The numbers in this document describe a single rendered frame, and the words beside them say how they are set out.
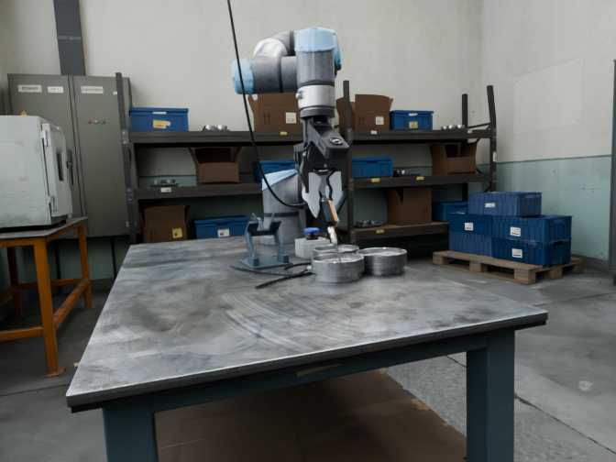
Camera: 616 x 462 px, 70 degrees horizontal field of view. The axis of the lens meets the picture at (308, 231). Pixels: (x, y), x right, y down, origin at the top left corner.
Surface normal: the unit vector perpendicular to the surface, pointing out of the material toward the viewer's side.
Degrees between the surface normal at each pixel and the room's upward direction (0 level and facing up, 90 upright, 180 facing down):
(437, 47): 90
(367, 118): 92
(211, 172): 83
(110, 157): 90
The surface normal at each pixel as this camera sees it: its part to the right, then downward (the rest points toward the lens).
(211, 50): 0.32, 0.09
